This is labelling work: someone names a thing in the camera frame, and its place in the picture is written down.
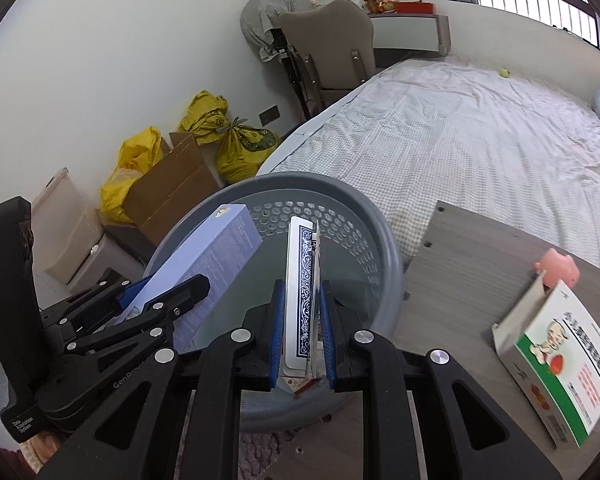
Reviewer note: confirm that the dark wall socket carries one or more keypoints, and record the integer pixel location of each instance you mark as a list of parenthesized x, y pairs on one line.
[(269, 115)]

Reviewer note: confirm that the long lavender cardboard box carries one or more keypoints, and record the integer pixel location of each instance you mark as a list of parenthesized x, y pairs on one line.
[(215, 250)]

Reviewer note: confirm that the brown cardboard box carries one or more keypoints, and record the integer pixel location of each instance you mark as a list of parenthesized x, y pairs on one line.
[(175, 185)]

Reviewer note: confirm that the grey perforated plastic basket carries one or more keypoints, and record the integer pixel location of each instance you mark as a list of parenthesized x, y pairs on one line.
[(350, 220)]

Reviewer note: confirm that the small green ball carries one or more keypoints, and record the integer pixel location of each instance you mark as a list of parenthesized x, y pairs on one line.
[(504, 73)]

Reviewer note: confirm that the tied yellow plastic bag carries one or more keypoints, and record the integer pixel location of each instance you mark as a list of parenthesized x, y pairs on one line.
[(240, 150)]

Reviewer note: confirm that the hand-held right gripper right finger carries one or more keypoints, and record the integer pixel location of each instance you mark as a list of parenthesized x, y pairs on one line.
[(329, 330)]

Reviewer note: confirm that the grey upholstered chair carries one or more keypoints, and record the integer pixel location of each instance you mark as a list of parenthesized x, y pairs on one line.
[(330, 45)]

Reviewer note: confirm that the flat red box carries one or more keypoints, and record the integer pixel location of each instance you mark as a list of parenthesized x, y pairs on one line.
[(414, 7)]

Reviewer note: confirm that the bed with checked sheet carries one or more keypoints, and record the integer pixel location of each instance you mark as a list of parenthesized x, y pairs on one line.
[(455, 135)]

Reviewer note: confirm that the illustrated tin box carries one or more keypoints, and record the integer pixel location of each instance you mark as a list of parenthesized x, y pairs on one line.
[(379, 0)]

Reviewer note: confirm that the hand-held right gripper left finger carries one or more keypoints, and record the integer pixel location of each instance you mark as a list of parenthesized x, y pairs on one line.
[(276, 330)]

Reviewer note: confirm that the pink toy pig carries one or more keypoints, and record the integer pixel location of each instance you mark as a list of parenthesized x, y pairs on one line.
[(560, 265)]

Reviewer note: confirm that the white playing card box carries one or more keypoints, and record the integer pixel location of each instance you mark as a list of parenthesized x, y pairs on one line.
[(302, 285)]

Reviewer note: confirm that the grey cloth on chair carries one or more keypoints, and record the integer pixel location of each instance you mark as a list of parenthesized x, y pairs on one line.
[(260, 15)]

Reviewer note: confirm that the green and white medicine box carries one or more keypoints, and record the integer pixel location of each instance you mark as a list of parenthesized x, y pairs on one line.
[(565, 360)]

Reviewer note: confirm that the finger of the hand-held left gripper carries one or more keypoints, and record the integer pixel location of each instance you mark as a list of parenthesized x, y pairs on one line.
[(95, 305), (170, 305)]

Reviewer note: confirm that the white and grey desk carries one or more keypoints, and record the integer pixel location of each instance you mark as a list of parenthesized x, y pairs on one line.
[(405, 30)]

